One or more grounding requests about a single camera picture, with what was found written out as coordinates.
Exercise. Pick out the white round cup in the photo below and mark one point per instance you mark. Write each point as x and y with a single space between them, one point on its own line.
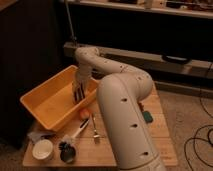
43 150

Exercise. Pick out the metal fork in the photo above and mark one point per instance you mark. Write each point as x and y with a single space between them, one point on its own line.
96 135

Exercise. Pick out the green sponge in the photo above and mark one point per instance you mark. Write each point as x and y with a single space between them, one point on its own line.
147 117

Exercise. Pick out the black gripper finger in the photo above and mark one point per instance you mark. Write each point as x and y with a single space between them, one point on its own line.
75 93
82 95

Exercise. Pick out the yellow plastic tray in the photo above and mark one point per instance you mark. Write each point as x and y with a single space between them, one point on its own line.
51 103

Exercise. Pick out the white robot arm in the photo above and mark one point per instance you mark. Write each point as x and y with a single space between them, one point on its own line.
118 95

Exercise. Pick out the upper shelf board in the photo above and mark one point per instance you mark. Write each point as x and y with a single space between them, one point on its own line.
152 9

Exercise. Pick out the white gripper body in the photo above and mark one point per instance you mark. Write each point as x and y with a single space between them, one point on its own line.
81 77

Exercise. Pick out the metal vertical pole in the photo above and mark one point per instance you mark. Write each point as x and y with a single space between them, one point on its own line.
70 23

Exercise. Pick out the dark metal cup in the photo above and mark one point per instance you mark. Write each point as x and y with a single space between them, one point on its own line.
68 154

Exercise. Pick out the crumpled white cloth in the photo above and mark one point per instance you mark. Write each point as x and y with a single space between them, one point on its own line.
35 136

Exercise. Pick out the white handled dish brush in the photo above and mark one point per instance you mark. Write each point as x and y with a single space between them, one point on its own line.
68 140

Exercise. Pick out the orange ball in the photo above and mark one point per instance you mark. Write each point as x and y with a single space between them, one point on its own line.
84 113

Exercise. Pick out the grey metal shelf rail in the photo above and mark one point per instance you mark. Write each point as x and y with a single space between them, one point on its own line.
153 62

